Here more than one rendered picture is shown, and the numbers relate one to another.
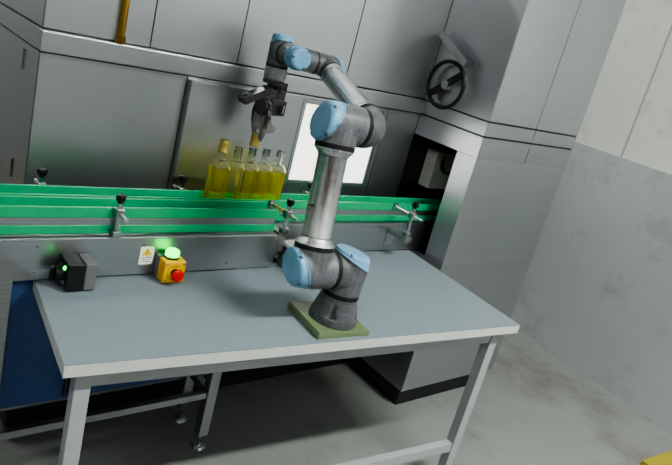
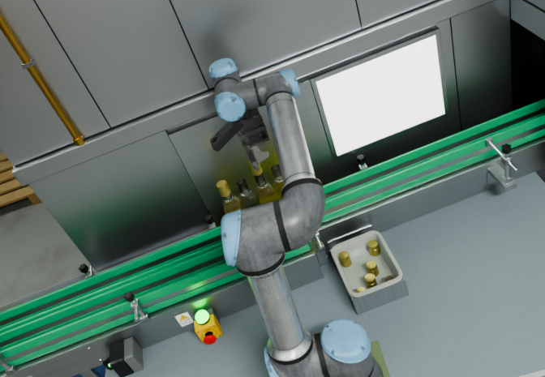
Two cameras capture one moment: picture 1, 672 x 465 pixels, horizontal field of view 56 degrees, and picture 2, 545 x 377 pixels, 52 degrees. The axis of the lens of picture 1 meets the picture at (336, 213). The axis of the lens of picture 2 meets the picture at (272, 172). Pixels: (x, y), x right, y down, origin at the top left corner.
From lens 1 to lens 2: 1.47 m
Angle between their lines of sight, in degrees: 44
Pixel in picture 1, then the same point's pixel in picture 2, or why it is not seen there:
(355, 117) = (255, 237)
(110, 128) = (126, 201)
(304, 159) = (347, 130)
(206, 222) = (228, 274)
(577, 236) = not seen: outside the picture
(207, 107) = (199, 146)
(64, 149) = (100, 231)
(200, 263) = (242, 304)
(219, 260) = not seen: hidden behind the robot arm
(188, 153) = (208, 188)
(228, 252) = not seen: hidden behind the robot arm
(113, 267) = (161, 336)
